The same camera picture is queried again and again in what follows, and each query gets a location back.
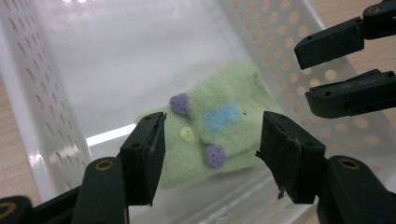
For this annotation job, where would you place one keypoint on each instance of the green sock with blue patch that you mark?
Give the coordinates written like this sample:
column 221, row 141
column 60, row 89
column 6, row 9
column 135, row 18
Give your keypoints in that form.
column 224, row 93

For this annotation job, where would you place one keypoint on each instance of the white perforated plastic basket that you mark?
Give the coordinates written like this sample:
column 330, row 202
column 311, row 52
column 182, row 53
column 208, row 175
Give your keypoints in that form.
column 109, row 68

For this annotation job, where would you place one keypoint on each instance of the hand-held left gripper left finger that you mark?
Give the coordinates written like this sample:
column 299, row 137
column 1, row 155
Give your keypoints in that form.
column 144, row 161

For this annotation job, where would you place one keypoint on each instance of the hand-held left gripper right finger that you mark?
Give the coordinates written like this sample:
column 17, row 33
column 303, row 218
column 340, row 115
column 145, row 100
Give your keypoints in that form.
column 292, row 161

